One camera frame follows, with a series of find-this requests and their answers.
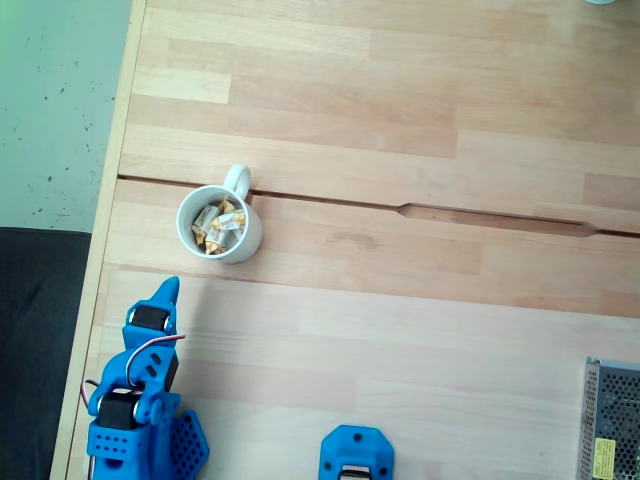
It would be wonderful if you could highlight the white ceramic mug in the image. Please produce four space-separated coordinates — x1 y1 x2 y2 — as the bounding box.
175 163 264 265

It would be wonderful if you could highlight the perforated metal power supply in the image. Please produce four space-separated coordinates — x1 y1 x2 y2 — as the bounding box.
577 355 640 480

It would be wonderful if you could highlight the blue printed post base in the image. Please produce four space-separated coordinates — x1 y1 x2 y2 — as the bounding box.
319 424 396 480

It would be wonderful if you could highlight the pale wooden board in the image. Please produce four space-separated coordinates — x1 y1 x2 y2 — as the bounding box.
82 269 640 480

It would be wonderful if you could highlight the thin servo cable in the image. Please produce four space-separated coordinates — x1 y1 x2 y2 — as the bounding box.
127 334 187 387

